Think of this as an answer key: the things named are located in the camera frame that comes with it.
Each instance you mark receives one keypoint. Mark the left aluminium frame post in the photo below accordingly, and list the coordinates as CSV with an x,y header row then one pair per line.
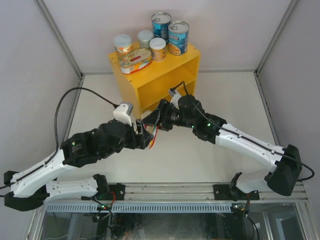
x,y
44,10

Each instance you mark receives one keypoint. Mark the oval fish tin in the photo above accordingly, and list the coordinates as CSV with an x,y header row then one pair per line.
x,y
135,61
150,129

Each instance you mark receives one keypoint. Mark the orange can with white lid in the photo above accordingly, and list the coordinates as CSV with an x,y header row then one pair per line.
x,y
123,45

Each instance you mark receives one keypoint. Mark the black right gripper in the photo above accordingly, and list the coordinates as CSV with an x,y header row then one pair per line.
x,y
160,115

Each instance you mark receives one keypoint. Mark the black right base bracket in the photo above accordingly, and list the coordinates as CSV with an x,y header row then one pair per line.
x,y
222,192

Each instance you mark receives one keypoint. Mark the aluminium mounting rail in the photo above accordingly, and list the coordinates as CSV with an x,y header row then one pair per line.
x,y
194,192

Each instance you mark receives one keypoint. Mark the aluminium frame post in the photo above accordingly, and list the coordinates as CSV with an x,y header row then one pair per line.
x,y
44,10
280,28

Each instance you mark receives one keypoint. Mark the green label can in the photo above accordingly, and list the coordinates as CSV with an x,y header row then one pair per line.
x,y
144,38

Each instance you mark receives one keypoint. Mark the black left base bracket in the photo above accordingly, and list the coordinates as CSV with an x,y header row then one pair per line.
x,y
112,191

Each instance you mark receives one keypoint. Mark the blue soup can with noodles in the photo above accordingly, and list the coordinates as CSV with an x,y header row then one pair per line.
x,y
178,33

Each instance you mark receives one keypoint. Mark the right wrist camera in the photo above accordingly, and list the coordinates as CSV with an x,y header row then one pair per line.
x,y
175,96

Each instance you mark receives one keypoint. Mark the yellow wooden shelf cabinet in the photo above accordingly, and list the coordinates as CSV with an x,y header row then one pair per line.
x,y
145,88

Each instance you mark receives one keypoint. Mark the right aluminium frame post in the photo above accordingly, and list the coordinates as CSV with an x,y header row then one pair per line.
x,y
280,28

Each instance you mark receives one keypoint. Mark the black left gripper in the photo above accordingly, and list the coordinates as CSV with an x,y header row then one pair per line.
x,y
140,140

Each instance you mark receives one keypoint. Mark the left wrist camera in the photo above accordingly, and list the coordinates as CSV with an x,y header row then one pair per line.
x,y
122,113

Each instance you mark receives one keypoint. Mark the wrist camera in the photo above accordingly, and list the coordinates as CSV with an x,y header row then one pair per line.
x,y
175,96
122,113

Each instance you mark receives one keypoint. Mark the black base bracket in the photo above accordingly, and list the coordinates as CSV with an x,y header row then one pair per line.
x,y
222,192
112,191

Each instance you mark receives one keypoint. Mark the grey slotted cable duct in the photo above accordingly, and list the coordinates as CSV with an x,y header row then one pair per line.
x,y
141,208

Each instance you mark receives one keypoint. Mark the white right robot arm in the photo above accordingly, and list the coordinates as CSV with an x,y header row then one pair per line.
x,y
282,166

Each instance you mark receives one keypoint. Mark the orange label can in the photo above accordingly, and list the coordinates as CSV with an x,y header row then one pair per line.
x,y
158,49

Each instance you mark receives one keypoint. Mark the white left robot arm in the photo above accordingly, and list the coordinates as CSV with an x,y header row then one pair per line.
x,y
31,188

